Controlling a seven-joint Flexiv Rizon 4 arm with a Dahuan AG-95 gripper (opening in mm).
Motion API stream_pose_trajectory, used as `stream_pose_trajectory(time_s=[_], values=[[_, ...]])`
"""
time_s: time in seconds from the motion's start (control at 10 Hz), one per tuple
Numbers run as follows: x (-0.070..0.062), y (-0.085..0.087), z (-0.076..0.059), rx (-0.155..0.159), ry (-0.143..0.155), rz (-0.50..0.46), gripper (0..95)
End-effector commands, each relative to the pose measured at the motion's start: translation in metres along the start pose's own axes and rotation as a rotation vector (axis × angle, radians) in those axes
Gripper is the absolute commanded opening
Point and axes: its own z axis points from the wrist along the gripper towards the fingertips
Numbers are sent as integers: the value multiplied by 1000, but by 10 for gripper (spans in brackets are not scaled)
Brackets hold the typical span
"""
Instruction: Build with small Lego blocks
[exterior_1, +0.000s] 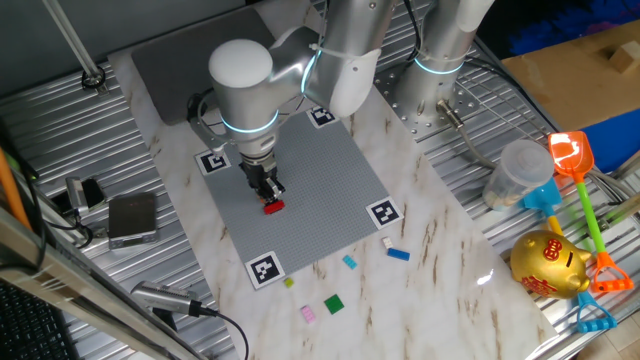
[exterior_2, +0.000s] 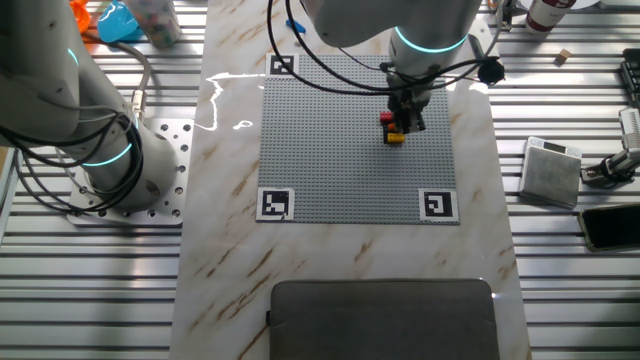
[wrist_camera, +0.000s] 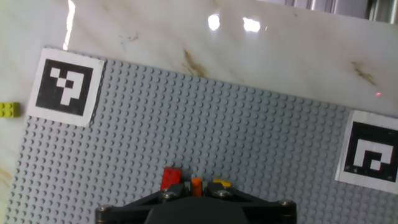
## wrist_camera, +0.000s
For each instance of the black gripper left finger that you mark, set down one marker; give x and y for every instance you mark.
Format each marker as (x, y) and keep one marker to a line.
(133, 207)

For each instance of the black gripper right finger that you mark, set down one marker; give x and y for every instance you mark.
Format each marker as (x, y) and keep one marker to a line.
(264, 207)

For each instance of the red Lego brick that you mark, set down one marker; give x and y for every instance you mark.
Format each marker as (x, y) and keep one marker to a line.
(170, 176)

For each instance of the yellow Lego brick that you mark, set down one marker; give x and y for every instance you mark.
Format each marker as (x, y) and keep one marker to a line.
(222, 182)

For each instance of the orange Lego brick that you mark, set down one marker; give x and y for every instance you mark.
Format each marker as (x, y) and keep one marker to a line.
(196, 186)

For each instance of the grey Lego baseplate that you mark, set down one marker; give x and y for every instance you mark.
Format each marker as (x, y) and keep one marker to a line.
(217, 130)

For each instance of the small lime Lego brick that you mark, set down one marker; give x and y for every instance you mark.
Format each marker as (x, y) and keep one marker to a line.
(9, 109)

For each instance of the black white ArUco marker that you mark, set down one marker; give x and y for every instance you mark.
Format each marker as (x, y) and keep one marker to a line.
(370, 152)
(65, 86)

